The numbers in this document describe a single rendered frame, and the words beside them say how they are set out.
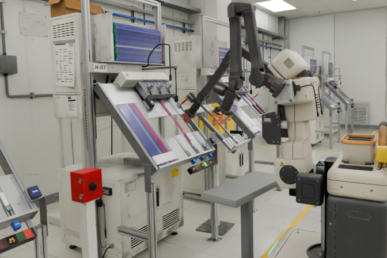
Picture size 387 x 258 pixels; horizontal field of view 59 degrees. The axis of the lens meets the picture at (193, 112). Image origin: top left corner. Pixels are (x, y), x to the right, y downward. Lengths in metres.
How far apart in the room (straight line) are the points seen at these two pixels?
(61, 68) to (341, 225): 2.00
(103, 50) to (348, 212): 1.76
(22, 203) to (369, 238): 1.48
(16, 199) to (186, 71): 2.43
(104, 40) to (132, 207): 1.15
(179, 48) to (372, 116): 6.86
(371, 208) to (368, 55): 8.13
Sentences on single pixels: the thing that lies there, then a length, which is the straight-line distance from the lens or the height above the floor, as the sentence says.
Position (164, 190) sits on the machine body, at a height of 0.42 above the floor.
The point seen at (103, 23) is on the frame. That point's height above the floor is 1.64.
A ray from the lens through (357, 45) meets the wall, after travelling 9.75.
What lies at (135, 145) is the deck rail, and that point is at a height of 0.85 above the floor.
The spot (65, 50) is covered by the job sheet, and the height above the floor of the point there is 1.48.
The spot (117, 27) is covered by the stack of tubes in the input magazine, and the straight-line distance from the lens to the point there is 2.47.
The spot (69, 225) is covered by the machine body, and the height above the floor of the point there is 0.20.
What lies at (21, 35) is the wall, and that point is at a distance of 3.80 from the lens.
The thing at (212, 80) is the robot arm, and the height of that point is 1.24.
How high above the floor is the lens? 1.21
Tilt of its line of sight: 5 degrees down
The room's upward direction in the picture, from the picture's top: 2 degrees counter-clockwise
